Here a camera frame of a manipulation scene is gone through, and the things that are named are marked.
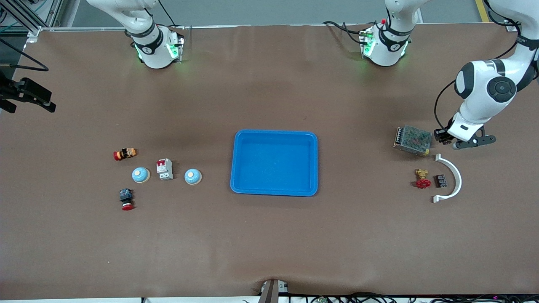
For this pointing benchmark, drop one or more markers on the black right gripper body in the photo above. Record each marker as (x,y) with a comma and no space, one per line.
(12,91)

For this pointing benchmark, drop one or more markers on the black capacitor block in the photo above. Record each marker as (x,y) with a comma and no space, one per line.
(441,181)

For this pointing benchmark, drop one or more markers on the light blue desk bell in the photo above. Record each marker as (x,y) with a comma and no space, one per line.
(193,176)
(140,174)

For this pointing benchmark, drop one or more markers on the metal mesh power supply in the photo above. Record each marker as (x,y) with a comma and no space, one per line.
(413,140)

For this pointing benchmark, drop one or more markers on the orange emergency stop button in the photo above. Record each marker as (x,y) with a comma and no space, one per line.
(124,154)

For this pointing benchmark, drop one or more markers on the blue black emergency stop button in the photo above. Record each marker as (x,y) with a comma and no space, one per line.
(126,199)

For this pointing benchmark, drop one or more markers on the white red circuit breaker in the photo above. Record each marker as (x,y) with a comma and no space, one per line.
(164,169)

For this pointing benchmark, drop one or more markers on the blue plastic tray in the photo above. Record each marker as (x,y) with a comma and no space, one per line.
(273,164)

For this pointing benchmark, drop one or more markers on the brown table mat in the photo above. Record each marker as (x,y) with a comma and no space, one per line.
(269,235)

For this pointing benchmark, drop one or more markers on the white curved plastic bracket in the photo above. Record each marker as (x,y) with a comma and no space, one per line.
(459,179)

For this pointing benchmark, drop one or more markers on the aluminium frame post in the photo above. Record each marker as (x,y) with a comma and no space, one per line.
(33,33)

